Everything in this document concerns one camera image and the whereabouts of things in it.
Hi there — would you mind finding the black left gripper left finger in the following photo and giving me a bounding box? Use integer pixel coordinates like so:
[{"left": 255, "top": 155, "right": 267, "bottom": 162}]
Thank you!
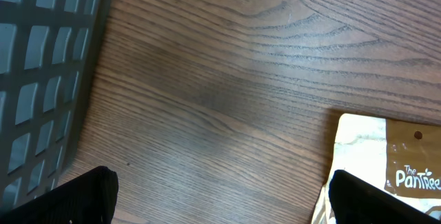
[{"left": 1, "top": 166, "right": 119, "bottom": 224}]

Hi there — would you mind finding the grey plastic mesh basket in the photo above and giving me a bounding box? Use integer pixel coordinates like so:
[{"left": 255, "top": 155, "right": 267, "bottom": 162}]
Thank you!
[{"left": 1, "top": 0, "right": 111, "bottom": 213}]

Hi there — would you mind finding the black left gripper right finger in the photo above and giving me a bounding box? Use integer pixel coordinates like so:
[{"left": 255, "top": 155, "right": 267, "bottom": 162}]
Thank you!
[{"left": 329, "top": 170, "right": 440, "bottom": 224}]

